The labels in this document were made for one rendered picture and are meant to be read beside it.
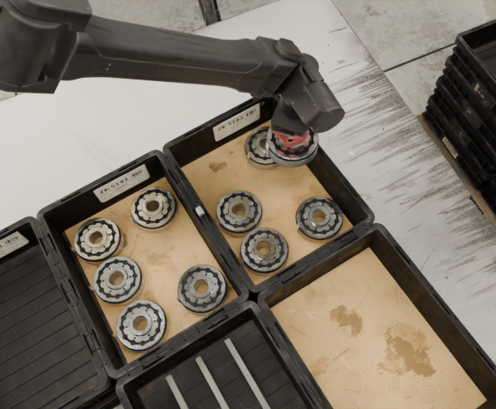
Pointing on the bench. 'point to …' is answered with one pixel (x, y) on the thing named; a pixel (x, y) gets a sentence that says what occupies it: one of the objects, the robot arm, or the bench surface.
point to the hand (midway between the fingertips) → (293, 134)
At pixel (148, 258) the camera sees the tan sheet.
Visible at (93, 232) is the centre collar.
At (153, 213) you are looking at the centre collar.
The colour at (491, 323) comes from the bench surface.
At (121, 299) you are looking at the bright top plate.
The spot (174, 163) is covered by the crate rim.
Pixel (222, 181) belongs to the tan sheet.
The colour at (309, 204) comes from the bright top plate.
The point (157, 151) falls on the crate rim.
